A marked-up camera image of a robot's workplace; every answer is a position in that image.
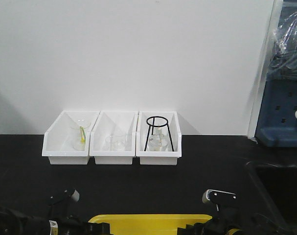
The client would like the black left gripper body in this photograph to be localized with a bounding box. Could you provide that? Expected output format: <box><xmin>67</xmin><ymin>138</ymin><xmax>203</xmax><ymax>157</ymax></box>
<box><xmin>0</xmin><ymin>195</ymin><xmax>111</xmax><ymax>235</ymax></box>

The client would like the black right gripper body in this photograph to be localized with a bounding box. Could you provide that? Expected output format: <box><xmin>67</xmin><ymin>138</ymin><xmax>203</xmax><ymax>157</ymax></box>
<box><xmin>177</xmin><ymin>198</ymin><xmax>293</xmax><ymax>235</ymax></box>

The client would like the yellow plastic tray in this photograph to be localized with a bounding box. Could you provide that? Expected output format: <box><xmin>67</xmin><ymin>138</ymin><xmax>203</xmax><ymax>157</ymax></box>
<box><xmin>87</xmin><ymin>214</ymin><xmax>214</xmax><ymax>235</ymax></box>

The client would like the black sink basin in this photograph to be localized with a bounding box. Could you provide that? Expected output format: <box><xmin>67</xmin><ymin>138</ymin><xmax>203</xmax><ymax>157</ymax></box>
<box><xmin>246</xmin><ymin>162</ymin><xmax>297</xmax><ymax>230</ymax></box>

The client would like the white left storage bin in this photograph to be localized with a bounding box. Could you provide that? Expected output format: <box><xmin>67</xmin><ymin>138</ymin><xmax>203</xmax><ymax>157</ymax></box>
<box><xmin>42</xmin><ymin>110</ymin><xmax>100</xmax><ymax>165</ymax></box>

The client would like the white storage bin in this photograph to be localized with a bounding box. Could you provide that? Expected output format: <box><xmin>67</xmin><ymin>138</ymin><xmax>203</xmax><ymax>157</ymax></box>
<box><xmin>136</xmin><ymin>111</ymin><xmax>182</xmax><ymax>165</ymax></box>
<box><xmin>89</xmin><ymin>111</ymin><xmax>138</xmax><ymax>165</ymax></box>
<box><xmin>42</xmin><ymin>110</ymin><xmax>100</xmax><ymax>165</ymax></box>

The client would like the glass conical flask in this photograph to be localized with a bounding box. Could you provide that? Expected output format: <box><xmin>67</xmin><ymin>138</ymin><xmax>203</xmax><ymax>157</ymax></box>
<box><xmin>147</xmin><ymin>127</ymin><xmax>169</xmax><ymax>151</ymax></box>

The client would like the white right storage bin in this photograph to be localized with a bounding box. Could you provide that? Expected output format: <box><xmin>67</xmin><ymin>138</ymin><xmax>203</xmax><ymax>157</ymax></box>
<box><xmin>136</xmin><ymin>111</ymin><xmax>182</xmax><ymax>165</ymax></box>

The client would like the small glass beaker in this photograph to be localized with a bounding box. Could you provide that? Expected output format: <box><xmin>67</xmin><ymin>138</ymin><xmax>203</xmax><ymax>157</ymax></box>
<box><xmin>105</xmin><ymin>132</ymin><xmax>127</xmax><ymax>151</ymax></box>

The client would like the blue pegboard rack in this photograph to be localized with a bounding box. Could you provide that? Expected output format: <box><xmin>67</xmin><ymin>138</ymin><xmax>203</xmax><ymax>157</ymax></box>
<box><xmin>255</xmin><ymin>0</ymin><xmax>297</xmax><ymax>147</ymax></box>

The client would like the white middle storage bin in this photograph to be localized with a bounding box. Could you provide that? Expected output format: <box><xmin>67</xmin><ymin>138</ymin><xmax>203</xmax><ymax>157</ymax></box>
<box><xmin>89</xmin><ymin>111</ymin><xmax>138</xmax><ymax>165</ymax></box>

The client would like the clear plastic bag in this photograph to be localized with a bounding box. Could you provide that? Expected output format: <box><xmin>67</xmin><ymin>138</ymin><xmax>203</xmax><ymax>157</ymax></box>
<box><xmin>268</xmin><ymin>7</ymin><xmax>297</xmax><ymax>80</ymax></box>

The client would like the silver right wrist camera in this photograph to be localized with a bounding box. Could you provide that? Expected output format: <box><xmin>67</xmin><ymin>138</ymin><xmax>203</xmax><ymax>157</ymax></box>
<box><xmin>202</xmin><ymin>189</ymin><xmax>237</xmax><ymax>205</ymax></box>

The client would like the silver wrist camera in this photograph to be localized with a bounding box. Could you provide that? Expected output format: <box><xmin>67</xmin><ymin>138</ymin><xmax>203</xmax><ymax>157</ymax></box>
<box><xmin>202</xmin><ymin>189</ymin><xmax>237</xmax><ymax>205</ymax></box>
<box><xmin>50</xmin><ymin>188</ymin><xmax>80</xmax><ymax>204</ymax></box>

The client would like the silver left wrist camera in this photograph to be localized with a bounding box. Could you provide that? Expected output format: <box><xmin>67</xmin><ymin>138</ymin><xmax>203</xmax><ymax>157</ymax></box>
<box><xmin>50</xmin><ymin>188</ymin><xmax>80</xmax><ymax>204</ymax></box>

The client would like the black wire tripod stand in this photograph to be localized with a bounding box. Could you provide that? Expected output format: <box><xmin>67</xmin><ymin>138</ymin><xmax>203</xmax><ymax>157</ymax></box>
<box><xmin>144</xmin><ymin>116</ymin><xmax>174</xmax><ymax>152</ymax></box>

